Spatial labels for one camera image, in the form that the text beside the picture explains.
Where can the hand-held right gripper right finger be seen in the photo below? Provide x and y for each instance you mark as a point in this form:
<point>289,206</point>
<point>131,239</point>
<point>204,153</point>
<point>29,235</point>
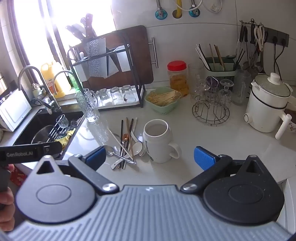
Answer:
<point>204,158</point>

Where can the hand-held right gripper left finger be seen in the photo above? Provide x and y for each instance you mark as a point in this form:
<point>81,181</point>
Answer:
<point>97,156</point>

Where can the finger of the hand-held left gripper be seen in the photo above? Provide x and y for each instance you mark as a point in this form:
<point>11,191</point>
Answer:
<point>54,149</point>

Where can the large steel spoon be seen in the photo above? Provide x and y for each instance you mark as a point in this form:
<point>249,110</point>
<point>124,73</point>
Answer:
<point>108,150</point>

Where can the copper spoon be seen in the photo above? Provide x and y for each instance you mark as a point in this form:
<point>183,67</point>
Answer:
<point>125,138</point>

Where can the wooden chopstick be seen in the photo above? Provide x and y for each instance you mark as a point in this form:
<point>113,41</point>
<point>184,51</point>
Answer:
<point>127,126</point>

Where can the black-rimmed white ceramic spoon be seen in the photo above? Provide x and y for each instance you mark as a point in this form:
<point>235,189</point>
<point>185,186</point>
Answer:
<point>139,148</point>

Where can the white mug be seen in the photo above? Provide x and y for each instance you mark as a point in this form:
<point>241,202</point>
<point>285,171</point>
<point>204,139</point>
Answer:
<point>157,148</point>

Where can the person's left hand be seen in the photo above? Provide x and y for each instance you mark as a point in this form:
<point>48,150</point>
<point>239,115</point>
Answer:
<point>7,206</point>

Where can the black sink drying rack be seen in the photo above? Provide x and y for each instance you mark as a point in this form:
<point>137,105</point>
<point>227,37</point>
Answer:
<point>54,134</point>

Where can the yellow cloth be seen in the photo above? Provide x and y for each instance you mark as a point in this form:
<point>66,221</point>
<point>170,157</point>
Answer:
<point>67,136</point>

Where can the steel pot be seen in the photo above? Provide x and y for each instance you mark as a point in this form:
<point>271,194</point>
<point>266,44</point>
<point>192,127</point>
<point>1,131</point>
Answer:
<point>38,138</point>

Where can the black sink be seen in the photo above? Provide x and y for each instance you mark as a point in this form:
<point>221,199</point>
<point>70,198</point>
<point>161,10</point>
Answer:
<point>25,134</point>

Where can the red patterned cloth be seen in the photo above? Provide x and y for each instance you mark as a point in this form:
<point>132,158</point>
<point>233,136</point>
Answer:
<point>19,177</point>

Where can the wine glass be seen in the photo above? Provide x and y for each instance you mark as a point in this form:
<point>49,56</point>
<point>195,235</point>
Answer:
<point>62,121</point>

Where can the white countertop appliance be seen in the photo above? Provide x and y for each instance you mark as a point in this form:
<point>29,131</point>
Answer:
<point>13,111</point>

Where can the tall steel faucet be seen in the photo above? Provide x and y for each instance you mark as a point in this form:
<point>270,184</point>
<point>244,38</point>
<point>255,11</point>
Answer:
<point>54,104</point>

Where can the tall textured glass mug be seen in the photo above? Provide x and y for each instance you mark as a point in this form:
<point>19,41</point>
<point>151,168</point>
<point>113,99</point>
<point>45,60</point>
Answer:
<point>89,106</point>

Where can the clear drinking glass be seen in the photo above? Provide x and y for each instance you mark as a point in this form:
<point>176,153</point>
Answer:
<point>128,93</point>
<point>103,97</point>
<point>116,95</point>

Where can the row of upturned glasses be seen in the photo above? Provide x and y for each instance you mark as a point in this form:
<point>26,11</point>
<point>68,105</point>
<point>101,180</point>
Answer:
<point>129,105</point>

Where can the small soap bottle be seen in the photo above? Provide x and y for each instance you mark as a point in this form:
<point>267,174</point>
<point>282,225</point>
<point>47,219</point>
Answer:
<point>37,90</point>

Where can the green plastic basket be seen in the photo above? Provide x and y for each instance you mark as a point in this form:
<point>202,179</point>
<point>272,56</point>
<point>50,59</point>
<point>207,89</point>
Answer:
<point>161,110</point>

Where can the yellow detergent jug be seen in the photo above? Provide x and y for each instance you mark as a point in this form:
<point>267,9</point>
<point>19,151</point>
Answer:
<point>55,78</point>

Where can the crystal goblet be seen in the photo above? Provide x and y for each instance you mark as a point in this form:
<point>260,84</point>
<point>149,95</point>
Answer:
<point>201,88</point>
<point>225,89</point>

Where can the green bottle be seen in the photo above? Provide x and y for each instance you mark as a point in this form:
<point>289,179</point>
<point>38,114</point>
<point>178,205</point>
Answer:
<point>73,81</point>

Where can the bundle of dried yellow strips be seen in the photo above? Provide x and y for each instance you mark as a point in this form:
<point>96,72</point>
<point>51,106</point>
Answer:
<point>164,97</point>

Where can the white electric cooking pot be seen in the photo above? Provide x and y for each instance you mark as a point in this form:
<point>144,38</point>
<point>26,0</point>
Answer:
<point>263,109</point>

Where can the black metal kitchen rack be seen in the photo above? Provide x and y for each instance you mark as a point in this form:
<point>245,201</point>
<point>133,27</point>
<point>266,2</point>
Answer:
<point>138,90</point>

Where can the small gooseneck faucet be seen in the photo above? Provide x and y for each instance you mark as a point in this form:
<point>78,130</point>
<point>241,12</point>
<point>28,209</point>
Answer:
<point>66,71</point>

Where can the clear glass jug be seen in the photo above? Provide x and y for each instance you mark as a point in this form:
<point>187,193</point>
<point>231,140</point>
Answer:
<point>240,85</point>

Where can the red-lid plastic jar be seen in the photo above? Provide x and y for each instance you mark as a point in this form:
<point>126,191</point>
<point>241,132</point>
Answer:
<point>177,78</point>

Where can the clear glass pitcher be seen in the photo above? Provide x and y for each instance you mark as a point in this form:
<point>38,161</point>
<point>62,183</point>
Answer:
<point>196,74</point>

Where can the white cutlery cup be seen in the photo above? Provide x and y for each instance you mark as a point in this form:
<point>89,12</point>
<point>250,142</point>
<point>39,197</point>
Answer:
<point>79,68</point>

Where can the green chopstick holder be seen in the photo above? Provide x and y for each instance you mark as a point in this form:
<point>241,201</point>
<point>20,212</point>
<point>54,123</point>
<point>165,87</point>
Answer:
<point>219,71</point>

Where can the plain steel cleaver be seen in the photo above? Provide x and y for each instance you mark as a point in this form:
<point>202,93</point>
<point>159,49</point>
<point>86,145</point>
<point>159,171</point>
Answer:
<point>113,66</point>

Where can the patterned bowl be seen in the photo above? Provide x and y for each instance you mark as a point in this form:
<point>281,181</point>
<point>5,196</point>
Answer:
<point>291,120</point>

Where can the hammered steel cleaver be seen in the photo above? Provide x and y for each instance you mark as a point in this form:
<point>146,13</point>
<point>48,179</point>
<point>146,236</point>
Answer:
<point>96,58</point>

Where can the bunch of assorted chopsticks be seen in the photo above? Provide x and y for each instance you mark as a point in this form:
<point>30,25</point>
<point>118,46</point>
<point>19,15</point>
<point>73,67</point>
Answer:
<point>220,60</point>

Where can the white rack holder box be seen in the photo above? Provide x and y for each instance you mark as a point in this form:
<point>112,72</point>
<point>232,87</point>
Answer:
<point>123,60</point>

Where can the dark wooden cutting board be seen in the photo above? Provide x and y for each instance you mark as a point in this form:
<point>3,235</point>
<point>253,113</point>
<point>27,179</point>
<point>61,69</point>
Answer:
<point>141,58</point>

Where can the window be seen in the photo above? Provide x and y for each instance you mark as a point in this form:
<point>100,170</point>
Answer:
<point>27,27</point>

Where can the row of hanging kitchen tools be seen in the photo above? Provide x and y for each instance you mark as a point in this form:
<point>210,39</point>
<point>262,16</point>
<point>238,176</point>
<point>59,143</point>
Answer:
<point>242,34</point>

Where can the black wall socket strip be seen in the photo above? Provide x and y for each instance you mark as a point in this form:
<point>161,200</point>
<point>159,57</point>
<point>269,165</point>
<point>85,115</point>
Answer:
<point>279,38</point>

